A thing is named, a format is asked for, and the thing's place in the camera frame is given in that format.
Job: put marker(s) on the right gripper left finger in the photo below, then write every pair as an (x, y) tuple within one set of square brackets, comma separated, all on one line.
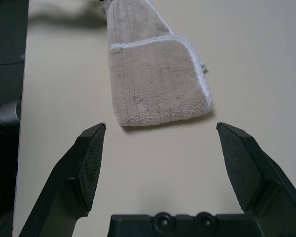
[(71, 177)]

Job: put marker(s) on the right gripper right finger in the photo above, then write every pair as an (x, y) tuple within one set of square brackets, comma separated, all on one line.
[(259, 182)]

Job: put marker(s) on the beige towel white trim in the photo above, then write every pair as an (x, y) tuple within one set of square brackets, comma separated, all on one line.
[(158, 81)]

